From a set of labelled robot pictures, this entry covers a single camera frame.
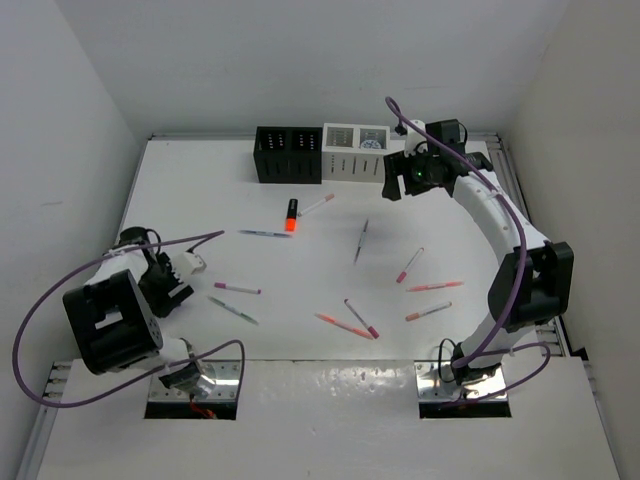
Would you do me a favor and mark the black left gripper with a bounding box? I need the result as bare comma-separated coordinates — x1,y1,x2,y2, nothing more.
137,252,192,317

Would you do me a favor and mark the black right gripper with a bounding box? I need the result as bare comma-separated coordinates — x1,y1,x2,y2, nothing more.
383,144,439,201

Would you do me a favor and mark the green pen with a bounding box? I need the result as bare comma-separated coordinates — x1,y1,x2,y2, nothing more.
207,296,259,325

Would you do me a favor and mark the dark blue pen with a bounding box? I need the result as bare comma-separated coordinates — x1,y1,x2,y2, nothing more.
353,218,369,265

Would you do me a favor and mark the orange black highlighter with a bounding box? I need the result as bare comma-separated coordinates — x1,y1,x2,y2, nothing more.
285,198,298,232

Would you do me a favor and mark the red pen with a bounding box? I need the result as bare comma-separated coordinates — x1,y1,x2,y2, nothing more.
405,281,465,293

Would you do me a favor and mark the orange pen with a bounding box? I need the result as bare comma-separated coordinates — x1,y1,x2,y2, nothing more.
314,313,374,340

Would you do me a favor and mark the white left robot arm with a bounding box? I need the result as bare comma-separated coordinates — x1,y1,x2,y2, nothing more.
63,226,214,396

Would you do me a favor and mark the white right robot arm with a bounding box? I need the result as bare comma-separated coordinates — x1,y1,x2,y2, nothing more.
382,120,574,385

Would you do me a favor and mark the white slotted pen holder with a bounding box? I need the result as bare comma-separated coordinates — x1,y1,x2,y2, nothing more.
321,123,390,183

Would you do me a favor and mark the beige capped white marker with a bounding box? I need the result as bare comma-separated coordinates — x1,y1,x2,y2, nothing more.
297,194,335,218

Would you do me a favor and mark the purple capped white marker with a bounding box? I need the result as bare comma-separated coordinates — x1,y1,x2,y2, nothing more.
214,282,262,295

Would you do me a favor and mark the black slotted pen holder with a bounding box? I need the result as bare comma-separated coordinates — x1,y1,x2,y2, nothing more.
253,126,323,184

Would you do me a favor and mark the pink capped white marker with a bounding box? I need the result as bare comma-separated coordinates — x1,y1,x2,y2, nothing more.
396,247,425,284

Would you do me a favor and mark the peach capped white marker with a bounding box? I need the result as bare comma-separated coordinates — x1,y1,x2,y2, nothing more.
405,301,452,322

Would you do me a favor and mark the magenta capped white marker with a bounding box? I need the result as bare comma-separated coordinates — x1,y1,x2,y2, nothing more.
344,299,379,339

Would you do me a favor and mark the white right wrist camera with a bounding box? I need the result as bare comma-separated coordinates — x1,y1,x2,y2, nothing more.
395,120,428,157

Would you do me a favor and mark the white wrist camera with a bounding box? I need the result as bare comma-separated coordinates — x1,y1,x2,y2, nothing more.
171,251,207,278
395,120,428,157

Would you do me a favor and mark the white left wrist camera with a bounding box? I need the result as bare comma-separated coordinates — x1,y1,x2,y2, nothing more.
171,251,207,278

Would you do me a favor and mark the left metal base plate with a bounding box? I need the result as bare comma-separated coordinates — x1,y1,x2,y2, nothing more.
148,360,241,403

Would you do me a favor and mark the metal base plate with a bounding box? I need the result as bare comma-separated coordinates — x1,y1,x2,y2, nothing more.
148,360,241,403
414,360,508,405

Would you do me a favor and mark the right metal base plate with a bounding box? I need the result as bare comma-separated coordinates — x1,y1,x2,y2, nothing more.
414,360,508,405

